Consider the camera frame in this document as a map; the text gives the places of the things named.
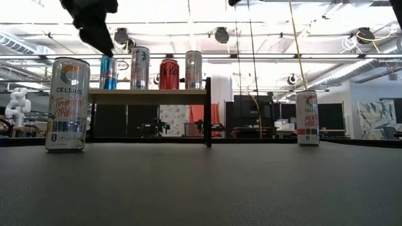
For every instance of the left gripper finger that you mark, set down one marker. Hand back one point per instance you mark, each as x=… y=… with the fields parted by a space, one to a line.
x=95 y=34

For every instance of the blue silver Red Bull can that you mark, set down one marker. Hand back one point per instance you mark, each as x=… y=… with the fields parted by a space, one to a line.
x=109 y=75

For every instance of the white Celsius Peach Vibe can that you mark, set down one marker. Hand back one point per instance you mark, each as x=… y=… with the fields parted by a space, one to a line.
x=140 y=69
x=307 y=119

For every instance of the white Celsius Tropical Vibe can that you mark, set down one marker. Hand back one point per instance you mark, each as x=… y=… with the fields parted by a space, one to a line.
x=67 y=106
x=193 y=70

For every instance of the red Coca-Cola can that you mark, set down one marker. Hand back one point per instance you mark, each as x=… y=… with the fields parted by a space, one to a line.
x=169 y=75

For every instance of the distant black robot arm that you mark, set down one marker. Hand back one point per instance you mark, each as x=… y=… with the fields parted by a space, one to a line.
x=154 y=127
x=215 y=126

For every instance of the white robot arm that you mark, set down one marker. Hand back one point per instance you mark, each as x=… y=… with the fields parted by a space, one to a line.
x=17 y=105

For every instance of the wooden shelf platform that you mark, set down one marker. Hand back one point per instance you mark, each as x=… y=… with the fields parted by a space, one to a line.
x=147 y=95

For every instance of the white patterned panel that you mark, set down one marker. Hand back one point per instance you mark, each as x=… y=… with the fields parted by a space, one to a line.
x=174 y=117

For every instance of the orange curtain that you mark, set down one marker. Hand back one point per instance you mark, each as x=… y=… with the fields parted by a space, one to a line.
x=198 y=114

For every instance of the black equipment cabinet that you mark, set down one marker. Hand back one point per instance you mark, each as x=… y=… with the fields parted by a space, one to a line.
x=251 y=110

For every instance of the white boxes stack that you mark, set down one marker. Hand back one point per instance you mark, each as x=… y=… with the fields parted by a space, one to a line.
x=285 y=124

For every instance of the leaf patterned fabric panel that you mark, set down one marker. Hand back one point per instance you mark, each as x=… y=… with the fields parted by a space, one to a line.
x=375 y=119

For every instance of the black aluminium rig frame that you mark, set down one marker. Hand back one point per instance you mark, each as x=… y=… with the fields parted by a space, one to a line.
x=345 y=142

